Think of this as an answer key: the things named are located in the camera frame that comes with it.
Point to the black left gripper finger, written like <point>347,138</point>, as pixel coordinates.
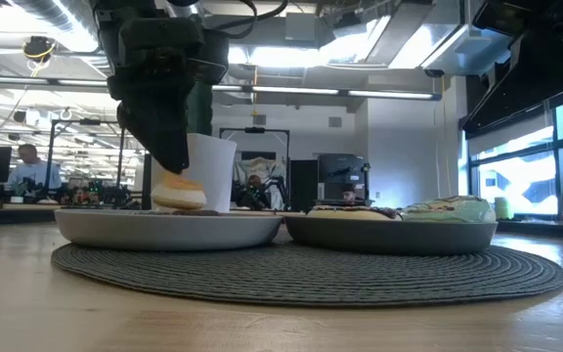
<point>161,137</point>

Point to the small orange donut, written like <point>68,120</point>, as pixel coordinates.
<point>179,194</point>

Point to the large green drizzled donut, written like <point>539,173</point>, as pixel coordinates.
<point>450,210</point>

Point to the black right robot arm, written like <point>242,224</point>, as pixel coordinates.
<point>531,14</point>

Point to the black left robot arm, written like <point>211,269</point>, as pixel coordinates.
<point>130,7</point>

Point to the green cactus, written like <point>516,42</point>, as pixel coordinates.
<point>201,110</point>

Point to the white faceted plant pot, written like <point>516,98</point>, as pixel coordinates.
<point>213,171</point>

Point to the light grey plate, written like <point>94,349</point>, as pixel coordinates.
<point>164,232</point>

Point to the person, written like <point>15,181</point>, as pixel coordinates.
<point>349,194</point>
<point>254,190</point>
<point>34,168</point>

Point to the dark screen on stand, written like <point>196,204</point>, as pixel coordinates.
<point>342,168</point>

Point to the round dark woven placemat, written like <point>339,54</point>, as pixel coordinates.
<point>311,276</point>

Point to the dark grey plate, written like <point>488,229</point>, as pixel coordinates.
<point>389,237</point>

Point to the green spool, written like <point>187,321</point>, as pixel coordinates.
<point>503,207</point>

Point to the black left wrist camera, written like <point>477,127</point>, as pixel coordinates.
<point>213,56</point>

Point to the black robot rig frame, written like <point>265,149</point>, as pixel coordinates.
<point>86,122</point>
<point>254,130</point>

